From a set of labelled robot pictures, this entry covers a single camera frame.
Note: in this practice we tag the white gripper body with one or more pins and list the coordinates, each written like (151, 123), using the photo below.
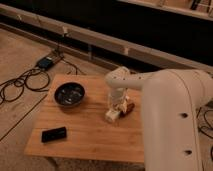
(117, 99)

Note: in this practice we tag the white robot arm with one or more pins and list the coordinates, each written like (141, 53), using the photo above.
(169, 100)

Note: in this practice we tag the dark ceramic bowl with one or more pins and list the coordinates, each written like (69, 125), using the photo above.
(69, 94)

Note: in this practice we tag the brown snack packet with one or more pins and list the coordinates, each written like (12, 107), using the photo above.
(130, 107)

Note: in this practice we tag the white carton box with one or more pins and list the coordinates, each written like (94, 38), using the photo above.
(112, 115)

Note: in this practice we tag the wooden table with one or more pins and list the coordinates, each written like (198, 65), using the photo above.
(89, 135)

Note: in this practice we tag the black rectangular remote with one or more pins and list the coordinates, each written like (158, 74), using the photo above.
(53, 134)

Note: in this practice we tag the black power adapter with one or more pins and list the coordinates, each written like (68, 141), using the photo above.
(45, 63)

